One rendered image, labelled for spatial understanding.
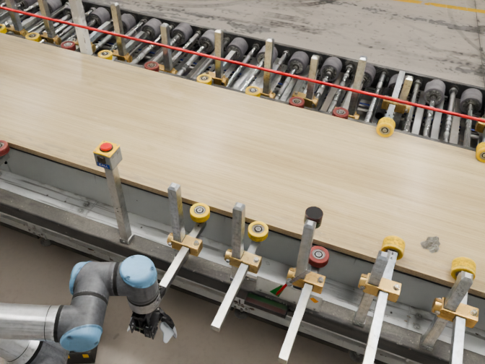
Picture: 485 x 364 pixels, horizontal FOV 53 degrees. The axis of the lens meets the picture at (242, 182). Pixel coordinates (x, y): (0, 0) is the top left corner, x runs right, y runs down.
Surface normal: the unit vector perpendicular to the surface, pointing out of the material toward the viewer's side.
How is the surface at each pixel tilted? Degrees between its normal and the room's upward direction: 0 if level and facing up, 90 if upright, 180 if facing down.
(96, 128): 0
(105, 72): 0
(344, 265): 90
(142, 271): 5
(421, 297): 90
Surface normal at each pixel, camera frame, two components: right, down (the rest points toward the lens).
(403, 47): 0.03, -0.71
